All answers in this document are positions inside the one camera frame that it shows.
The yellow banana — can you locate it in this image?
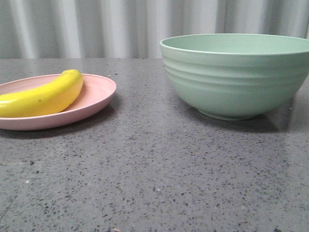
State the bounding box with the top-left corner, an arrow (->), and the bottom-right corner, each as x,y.
0,70 -> 84,118

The pink plate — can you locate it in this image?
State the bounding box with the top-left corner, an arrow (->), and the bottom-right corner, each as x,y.
0,74 -> 116,131

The white pleated curtain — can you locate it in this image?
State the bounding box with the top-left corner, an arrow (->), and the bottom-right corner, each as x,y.
0,0 -> 309,58

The green ribbed bowl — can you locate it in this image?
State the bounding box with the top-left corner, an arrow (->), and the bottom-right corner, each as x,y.
160,33 -> 309,120

